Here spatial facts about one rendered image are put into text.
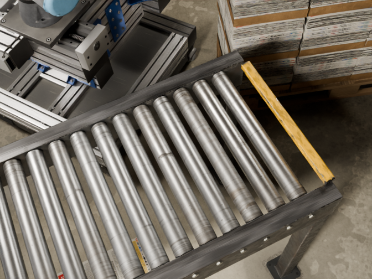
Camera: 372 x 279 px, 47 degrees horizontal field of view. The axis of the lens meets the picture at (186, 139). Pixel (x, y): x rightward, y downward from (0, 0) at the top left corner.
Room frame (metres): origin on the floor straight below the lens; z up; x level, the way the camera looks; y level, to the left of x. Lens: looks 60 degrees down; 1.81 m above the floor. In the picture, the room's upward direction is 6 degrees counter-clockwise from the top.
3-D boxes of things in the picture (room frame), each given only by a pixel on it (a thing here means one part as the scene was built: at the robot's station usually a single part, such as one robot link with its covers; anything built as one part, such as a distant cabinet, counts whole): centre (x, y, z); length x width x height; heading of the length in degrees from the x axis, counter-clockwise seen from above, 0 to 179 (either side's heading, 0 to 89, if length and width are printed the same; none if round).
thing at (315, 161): (0.62, -0.28, 0.81); 0.43 x 0.03 x 0.02; 20
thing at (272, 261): (0.39, -0.34, 0.01); 0.14 x 0.13 x 0.01; 20
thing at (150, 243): (0.47, 0.17, 0.77); 0.47 x 0.05 x 0.05; 20
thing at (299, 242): (0.39, -0.34, 0.34); 0.06 x 0.06 x 0.68; 20
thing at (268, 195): (0.58, -0.14, 0.77); 0.47 x 0.05 x 0.05; 20
